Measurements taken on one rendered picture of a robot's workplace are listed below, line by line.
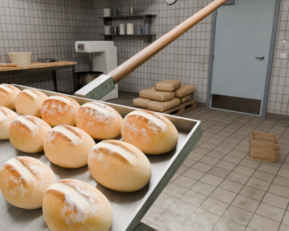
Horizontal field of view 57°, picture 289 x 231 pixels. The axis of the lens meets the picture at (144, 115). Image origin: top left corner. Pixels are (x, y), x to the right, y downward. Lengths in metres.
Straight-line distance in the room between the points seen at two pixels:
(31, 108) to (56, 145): 0.20
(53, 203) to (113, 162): 0.08
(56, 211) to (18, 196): 0.08
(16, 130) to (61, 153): 0.12
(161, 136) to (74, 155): 0.13
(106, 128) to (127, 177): 0.13
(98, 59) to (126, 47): 0.79
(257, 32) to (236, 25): 0.39
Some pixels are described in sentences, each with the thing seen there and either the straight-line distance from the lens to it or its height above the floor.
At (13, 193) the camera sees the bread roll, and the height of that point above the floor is 1.19.
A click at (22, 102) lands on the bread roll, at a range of 0.61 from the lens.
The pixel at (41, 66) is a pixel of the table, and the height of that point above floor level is 0.88.
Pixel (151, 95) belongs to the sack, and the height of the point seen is 0.39.
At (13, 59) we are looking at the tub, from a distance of 5.62.
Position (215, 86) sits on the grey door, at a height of 0.47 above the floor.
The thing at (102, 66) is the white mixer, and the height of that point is 0.76.
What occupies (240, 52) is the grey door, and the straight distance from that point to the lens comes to 5.27.
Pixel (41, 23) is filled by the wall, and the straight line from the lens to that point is 6.46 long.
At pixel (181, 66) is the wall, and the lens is 5.80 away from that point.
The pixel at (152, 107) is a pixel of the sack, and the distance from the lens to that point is 4.68.
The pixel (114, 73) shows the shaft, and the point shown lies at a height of 1.30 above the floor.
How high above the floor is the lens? 1.38
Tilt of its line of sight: 16 degrees down
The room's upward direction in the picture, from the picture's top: straight up
